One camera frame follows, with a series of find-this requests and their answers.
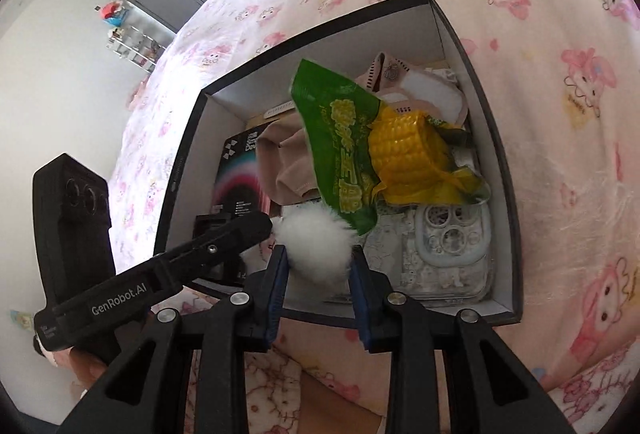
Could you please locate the white blue-print packet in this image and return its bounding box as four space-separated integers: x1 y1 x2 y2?
320 204 416 305

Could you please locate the white shelf rack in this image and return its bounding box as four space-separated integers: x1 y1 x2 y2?
107 22 166 72

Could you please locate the black cardboard box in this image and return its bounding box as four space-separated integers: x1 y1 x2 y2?
152 0 523 327

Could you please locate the clear phone case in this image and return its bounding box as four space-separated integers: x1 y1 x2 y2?
400 201 496 302

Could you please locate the pink printed bed sheet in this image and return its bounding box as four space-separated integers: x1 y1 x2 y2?
107 0 640 434

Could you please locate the white fluffy pom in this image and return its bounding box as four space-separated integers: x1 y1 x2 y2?
272 204 358 285

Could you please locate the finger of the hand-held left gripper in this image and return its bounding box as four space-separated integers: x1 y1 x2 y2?
192 213 248 285
150 211 273 280

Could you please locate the person's pink printed pajamas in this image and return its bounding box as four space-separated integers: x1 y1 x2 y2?
185 344 396 434

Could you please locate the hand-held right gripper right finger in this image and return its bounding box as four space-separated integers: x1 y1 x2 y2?
349 244 561 434

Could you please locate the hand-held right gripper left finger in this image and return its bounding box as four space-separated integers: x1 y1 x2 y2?
55 244 291 434

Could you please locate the black rainbow-print carton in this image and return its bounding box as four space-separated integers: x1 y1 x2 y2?
210 129 273 220

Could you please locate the red and blue toy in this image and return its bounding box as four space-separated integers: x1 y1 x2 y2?
97 0 128 28

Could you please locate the person's left hand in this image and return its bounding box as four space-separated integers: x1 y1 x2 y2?
65 346 118 395

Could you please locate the pink ruffled cloth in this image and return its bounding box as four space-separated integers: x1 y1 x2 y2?
32 334 66 367

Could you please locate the beige cloth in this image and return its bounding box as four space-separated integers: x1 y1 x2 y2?
255 119 321 205

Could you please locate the green corn packet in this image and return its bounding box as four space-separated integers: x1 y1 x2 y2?
290 58 493 236

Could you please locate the pink white fleece sock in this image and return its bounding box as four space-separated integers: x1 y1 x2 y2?
355 52 468 125

